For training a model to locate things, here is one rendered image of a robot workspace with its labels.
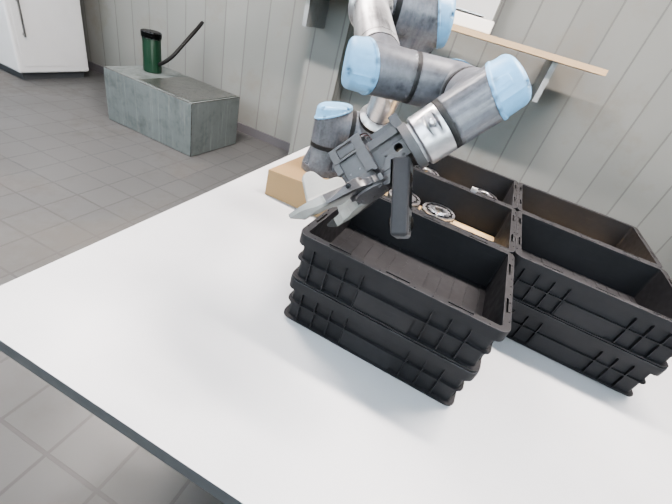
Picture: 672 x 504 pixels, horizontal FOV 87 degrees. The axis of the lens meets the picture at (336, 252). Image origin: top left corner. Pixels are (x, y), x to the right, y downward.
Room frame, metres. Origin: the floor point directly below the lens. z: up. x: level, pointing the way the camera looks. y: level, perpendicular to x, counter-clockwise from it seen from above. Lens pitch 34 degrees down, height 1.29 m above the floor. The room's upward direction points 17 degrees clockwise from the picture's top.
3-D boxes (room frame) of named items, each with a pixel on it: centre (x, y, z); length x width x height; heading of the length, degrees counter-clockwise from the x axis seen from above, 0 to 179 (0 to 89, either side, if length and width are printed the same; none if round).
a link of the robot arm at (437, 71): (0.64, -0.09, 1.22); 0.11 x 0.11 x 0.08; 12
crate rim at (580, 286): (0.82, -0.62, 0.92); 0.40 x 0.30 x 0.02; 74
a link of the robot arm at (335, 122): (1.22, 0.13, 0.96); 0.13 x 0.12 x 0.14; 102
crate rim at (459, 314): (0.65, -0.16, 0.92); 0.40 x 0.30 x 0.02; 74
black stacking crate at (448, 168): (1.22, -0.32, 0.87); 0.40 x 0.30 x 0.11; 74
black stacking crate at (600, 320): (0.82, -0.62, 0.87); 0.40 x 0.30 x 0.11; 74
